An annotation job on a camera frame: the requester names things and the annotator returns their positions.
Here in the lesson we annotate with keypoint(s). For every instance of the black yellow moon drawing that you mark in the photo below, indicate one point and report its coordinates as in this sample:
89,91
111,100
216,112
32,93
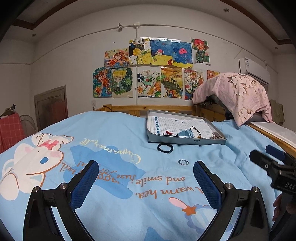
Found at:
140,52

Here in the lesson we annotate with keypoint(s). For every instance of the blue sea jellyfish drawing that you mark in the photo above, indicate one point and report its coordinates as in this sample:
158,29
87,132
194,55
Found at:
167,52

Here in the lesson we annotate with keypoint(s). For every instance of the blue watch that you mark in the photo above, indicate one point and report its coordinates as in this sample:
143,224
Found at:
188,133

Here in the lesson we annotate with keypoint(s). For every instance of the right hand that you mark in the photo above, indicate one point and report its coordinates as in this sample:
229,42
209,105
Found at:
290,207

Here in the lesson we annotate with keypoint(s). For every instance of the grid paper sheet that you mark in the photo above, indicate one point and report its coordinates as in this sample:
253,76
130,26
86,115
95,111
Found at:
163,126

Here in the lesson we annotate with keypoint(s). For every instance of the crowded red doodle drawing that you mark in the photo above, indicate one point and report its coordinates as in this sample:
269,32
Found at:
192,80

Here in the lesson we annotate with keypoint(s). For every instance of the blond boy drawing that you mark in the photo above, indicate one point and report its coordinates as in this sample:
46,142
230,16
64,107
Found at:
121,83

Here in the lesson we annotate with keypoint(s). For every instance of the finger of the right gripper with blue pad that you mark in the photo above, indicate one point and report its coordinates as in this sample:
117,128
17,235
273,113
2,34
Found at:
263,161
280,155

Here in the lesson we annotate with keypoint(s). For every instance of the dinosaur landscape drawing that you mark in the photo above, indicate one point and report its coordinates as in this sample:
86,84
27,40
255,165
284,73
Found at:
172,82

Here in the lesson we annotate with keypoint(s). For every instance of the white air conditioner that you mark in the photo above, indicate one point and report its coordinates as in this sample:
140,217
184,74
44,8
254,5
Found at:
249,67

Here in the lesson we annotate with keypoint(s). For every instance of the beige hair claw clip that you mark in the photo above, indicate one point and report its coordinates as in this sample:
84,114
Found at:
216,136

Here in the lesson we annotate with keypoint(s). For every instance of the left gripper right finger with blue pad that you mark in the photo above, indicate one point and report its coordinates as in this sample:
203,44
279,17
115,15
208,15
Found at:
221,196

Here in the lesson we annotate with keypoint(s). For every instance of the light blue cartoon bedsheet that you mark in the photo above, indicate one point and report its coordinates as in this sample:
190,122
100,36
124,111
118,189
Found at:
140,193

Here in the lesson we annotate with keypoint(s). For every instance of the white fruit drawing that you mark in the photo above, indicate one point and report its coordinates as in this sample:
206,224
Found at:
149,83

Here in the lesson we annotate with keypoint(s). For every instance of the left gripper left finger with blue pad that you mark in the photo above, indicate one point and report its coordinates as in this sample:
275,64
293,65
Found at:
70,196

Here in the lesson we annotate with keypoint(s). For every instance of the brown wall cabinet door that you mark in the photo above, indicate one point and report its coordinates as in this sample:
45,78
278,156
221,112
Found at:
51,107

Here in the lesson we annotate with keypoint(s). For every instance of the red-haired character drawing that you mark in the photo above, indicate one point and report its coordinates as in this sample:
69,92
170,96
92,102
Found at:
202,54

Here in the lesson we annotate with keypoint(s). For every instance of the orange girl drawing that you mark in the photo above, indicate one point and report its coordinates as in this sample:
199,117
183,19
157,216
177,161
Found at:
102,83

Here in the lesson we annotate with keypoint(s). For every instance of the grey shallow box tray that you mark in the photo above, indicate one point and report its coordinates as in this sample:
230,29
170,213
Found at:
153,138

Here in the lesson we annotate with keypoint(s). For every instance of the red checked cloth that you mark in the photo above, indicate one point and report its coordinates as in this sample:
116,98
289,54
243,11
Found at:
11,131

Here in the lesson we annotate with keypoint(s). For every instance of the olive hanging garment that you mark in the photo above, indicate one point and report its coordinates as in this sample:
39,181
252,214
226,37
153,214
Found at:
277,112

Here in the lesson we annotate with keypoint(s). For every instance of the mermaid girl drawing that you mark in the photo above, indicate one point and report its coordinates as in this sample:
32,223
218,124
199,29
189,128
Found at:
118,58

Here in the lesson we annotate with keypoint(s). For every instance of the wooden bed rail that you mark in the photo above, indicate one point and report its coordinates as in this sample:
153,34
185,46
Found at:
139,110

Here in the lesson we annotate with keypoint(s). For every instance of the pink floral cloth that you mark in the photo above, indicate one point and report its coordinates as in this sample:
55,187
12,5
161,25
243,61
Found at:
241,94

